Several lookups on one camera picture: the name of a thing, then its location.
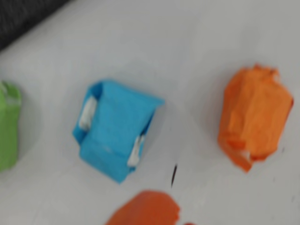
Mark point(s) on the orange paper ball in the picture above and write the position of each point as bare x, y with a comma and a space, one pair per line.
253, 112

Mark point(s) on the black foam border strip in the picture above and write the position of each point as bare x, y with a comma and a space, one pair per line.
21, 18

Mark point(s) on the blue paper package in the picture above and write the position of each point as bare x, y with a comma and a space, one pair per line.
117, 122

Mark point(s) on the green paper package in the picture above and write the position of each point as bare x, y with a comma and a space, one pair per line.
9, 129

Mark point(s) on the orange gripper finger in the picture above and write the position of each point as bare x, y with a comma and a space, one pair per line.
188, 224
150, 208

